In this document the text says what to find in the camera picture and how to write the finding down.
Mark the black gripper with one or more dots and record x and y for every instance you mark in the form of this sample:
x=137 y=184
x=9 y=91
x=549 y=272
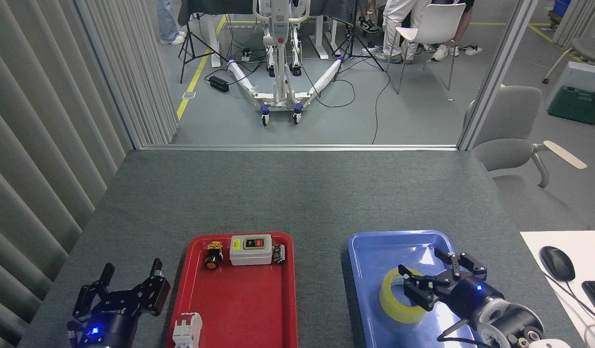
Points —
x=467 y=297
x=109 y=328

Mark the yellow tape roll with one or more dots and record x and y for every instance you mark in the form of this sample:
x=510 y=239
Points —
x=392 y=307

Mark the white circuit breaker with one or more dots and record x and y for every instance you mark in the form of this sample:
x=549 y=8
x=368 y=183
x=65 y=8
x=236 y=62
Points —
x=187 y=331

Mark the blue plastic tray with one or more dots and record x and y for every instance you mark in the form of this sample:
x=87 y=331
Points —
x=370 y=256

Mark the orange push button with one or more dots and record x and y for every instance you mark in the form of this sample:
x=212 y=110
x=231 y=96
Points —
x=213 y=262

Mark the red plastic tray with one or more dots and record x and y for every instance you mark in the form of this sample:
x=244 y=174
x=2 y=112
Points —
x=239 y=304

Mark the black computer mouse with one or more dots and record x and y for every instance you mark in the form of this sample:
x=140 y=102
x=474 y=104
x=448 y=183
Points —
x=557 y=263

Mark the white desk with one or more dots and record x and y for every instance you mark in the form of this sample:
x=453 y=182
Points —
x=587 y=251

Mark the small black terminal block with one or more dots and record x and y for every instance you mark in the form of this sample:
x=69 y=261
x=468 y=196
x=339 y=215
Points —
x=279 y=254

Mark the grey office chair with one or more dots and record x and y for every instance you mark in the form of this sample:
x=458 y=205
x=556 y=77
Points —
x=510 y=121

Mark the small grey floor plate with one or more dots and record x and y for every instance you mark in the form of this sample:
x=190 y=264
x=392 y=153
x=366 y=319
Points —
x=189 y=95

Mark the green plastic case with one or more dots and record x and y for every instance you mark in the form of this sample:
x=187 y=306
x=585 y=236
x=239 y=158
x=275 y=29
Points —
x=575 y=104

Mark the black power adapter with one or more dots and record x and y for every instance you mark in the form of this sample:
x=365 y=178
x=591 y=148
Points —
x=219 y=84

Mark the person in dark shorts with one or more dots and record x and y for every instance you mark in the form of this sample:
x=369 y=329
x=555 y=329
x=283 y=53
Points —
x=440 y=52

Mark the white power strip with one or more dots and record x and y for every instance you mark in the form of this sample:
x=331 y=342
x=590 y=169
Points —
x=474 y=50

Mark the grey flat box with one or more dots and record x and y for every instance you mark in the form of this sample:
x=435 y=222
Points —
x=585 y=77

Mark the black tripod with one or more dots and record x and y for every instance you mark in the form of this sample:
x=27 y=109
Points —
x=189 y=43
x=351 y=43

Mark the white plastic chair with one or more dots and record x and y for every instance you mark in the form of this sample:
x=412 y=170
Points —
x=440 y=21

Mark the white stand on wheels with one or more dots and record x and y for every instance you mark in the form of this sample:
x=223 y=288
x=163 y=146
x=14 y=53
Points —
x=279 y=72

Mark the person in white trousers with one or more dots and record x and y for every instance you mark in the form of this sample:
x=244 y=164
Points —
x=396 y=24

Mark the person in black white sneakers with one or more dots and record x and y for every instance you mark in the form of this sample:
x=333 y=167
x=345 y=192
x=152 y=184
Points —
x=368 y=25

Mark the person in blue trousers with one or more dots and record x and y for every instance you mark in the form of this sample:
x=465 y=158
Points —
x=168 y=19

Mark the grey chair with white legs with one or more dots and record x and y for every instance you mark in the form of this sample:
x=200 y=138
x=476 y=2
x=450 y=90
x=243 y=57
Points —
x=590 y=48

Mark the blue bin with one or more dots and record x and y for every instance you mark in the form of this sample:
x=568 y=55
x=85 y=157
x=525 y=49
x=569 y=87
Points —
x=561 y=9

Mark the white switch box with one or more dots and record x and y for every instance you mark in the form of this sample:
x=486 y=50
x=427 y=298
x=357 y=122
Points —
x=249 y=256

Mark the silver frame rail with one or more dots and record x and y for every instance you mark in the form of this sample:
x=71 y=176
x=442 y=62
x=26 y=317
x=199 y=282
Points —
x=297 y=147

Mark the silver frame post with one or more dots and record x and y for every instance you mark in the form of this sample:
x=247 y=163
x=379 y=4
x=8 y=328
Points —
x=496 y=72

